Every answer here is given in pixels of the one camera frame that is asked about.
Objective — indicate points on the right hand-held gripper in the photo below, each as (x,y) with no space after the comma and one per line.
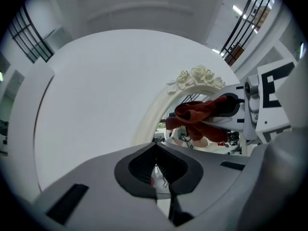
(269,119)

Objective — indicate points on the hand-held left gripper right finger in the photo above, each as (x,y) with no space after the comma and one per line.
(211,160)

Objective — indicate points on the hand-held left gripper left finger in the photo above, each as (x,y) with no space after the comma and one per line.
(101,177)

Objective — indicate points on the red cloth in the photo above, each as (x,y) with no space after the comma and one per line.
(192,114)

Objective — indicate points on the ornate white oval mirror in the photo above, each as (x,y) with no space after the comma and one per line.
(149,119)

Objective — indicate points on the black metal railing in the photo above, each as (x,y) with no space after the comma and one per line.
(39,36)
(243,16)

